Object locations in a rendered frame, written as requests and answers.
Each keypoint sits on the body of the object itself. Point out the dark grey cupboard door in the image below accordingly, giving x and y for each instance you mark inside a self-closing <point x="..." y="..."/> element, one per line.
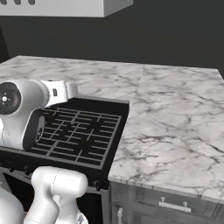
<point x="145" y="217"/>

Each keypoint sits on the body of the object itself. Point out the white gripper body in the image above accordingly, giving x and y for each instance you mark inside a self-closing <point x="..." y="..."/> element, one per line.
<point x="71" y="91"/>

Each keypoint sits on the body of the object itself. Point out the grey range hood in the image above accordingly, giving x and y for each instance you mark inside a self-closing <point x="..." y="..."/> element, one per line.
<point x="64" y="7"/>

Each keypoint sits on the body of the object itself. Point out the black stove knob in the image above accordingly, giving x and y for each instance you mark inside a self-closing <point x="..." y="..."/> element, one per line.
<point x="27" y="170"/>
<point x="11" y="167"/>
<point x="97" y="185"/>

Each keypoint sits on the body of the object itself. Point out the dark grey drawer front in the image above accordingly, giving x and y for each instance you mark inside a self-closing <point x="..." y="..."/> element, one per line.
<point x="140" y="195"/>

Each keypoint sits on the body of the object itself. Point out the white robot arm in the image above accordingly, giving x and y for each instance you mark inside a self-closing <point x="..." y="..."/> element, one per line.
<point x="20" y="116"/>

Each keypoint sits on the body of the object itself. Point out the black oven door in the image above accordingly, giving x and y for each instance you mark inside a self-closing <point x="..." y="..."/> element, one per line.
<point x="92" y="208"/>

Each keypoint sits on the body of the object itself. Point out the black stove with grates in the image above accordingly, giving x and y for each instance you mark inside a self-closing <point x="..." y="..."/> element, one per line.
<point x="84" y="131"/>

